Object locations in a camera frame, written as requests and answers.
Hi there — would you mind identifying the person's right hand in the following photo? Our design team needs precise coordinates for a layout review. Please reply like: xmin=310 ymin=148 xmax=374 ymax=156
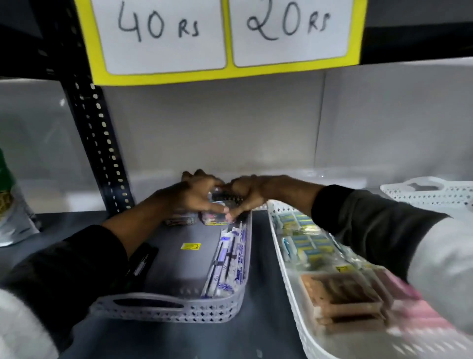
xmin=221 ymin=174 xmax=292 ymax=222

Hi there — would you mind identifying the person's left hand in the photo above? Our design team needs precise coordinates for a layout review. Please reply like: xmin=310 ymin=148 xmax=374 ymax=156
xmin=152 ymin=169 xmax=227 ymax=219

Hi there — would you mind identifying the small clear stationery packet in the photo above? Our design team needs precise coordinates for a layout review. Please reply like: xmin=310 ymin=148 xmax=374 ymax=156
xmin=208 ymin=187 xmax=245 ymax=208

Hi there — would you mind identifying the person's right forearm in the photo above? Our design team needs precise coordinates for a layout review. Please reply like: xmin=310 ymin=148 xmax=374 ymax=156
xmin=283 ymin=177 xmax=473 ymax=307

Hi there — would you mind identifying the person's left forearm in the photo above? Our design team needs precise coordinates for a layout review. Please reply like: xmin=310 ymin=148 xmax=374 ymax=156
xmin=0 ymin=189 xmax=174 ymax=359

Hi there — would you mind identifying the small colourful stationery packet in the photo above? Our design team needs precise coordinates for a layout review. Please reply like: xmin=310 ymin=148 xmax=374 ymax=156
xmin=201 ymin=211 xmax=229 ymax=226
xmin=165 ymin=212 xmax=199 ymax=226

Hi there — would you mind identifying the clear packet of blue pens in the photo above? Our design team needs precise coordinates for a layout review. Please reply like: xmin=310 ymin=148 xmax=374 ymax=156
xmin=201 ymin=225 xmax=248 ymax=299

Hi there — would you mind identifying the grey plastic basket tray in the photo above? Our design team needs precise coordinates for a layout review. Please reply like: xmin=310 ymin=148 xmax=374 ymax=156
xmin=90 ymin=207 xmax=253 ymax=324

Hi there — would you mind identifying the group of blue yellow eraser packets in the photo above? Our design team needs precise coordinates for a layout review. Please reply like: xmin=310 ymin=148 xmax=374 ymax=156
xmin=273 ymin=212 xmax=346 ymax=264

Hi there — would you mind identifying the black marker pen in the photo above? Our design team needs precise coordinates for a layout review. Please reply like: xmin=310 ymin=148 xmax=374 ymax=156
xmin=125 ymin=246 xmax=160 ymax=293

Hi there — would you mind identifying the white plastic basket tray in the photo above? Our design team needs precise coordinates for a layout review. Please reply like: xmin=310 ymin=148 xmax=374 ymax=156
xmin=380 ymin=177 xmax=473 ymax=212
xmin=265 ymin=200 xmax=473 ymax=359

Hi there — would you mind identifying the white handwritten label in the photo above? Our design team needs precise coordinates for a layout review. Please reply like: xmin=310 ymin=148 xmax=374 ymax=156
xmin=229 ymin=0 xmax=352 ymax=68
xmin=92 ymin=0 xmax=227 ymax=76

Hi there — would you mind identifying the stack of brown boxes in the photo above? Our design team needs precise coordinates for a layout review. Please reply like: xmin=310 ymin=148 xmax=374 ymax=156
xmin=299 ymin=271 xmax=389 ymax=334

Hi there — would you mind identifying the yellow paper sign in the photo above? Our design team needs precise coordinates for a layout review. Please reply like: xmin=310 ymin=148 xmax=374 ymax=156
xmin=74 ymin=0 xmax=369 ymax=87

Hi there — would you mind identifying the green and silver pouch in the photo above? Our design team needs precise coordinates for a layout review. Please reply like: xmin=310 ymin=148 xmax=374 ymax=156
xmin=0 ymin=148 xmax=41 ymax=248

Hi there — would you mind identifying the stack of pink packets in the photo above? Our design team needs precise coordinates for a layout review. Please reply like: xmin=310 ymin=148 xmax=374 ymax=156
xmin=370 ymin=266 xmax=460 ymax=335

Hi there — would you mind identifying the black rack shelf beam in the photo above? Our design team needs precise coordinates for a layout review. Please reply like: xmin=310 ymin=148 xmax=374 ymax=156
xmin=0 ymin=21 xmax=473 ymax=80

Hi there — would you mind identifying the black perforated rack post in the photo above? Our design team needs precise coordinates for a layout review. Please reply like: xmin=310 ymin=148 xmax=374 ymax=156
xmin=44 ymin=0 xmax=136 ymax=214

